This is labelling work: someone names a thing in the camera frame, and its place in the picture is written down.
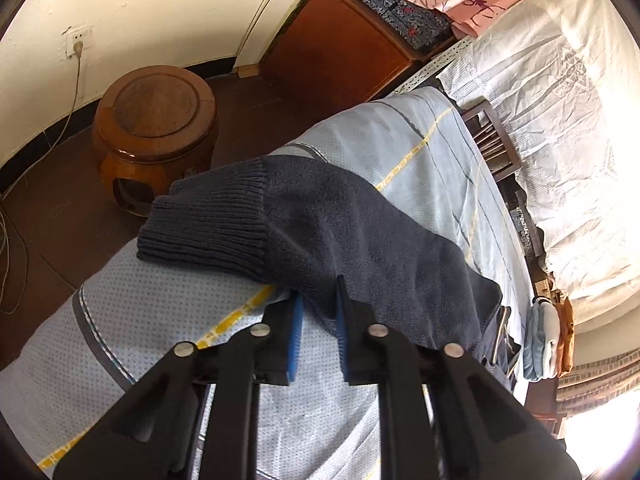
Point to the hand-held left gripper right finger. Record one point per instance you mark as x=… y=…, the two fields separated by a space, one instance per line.
x=342 y=340

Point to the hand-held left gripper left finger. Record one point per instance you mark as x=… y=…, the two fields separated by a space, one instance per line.
x=296 y=340

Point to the navy knit sweater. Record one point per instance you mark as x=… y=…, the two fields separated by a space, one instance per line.
x=350 y=240

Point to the folded light blue garment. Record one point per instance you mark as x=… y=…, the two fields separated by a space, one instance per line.
x=534 y=345

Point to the light blue plaid blanket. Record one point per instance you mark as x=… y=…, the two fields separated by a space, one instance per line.
x=425 y=160

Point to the folded white garment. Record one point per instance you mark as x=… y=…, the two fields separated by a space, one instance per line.
x=551 y=340

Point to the folded orange garment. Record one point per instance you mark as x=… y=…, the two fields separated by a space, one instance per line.
x=566 y=340

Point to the dark wooden chair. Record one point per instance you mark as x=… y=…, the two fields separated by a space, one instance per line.
x=492 y=135

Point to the woven wicker basket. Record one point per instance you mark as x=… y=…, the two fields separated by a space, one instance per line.
x=600 y=375

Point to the wooden drum stool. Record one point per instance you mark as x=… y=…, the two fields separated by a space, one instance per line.
x=155 y=105

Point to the wooden cabinet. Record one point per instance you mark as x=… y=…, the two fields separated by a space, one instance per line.
x=340 y=45

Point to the white lace bed cover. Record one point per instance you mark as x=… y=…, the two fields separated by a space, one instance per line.
x=550 y=110

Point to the green marbled slab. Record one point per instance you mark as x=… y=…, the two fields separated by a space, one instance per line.
x=292 y=17

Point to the dark blue patterned cloth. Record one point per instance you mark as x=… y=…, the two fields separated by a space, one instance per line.
x=400 y=15

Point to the white perforated metal rail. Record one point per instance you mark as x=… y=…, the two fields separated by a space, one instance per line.
x=435 y=62

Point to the white wall conduit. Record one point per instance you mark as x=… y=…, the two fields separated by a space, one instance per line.
x=250 y=40

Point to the white wall socket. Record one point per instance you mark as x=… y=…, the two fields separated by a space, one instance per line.
x=80 y=36

